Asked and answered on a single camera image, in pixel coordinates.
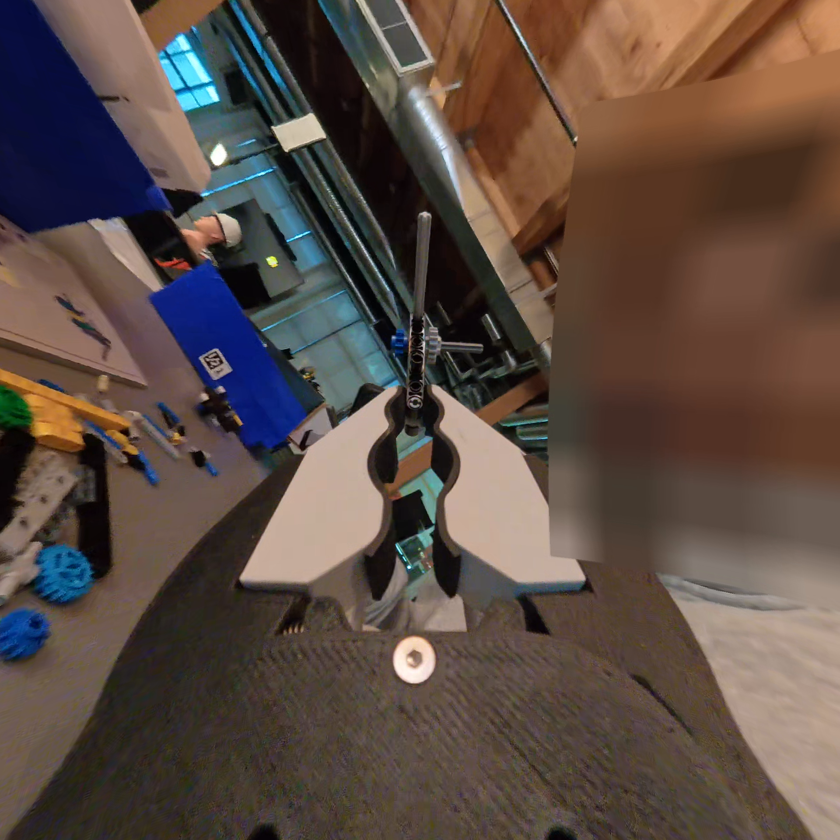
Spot hanging white sign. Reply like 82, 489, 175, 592
271, 113, 328, 153

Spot pile of lego pieces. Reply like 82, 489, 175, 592
0, 367, 221, 664

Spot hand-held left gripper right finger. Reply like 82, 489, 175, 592
420, 386, 586, 632

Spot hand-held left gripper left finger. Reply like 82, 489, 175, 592
238, 386, 403, 632

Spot blue plastic bin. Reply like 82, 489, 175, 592
150, 261, 309, 452
0, 0, 173, 234

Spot black ceiling pipe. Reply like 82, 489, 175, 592
492, 0, 580, 145

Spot silver ventilation duct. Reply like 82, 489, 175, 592
318, 0, 559, 375

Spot large wall screen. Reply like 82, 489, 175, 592
220, 197, 307, 296

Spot large grid window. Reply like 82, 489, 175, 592
157, 31, 221, 112

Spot white cardboard box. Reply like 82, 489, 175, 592
33, 0, 212, 193

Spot white air vent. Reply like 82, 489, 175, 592
357, 0, 435, 74

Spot lego instruction booklet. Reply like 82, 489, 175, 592
0, 217, 149, 389

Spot mannequin head with hard hat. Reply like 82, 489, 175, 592
178, 211, 245, 265

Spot lego beam and axle assembly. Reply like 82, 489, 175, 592
391, 211, 485, 437

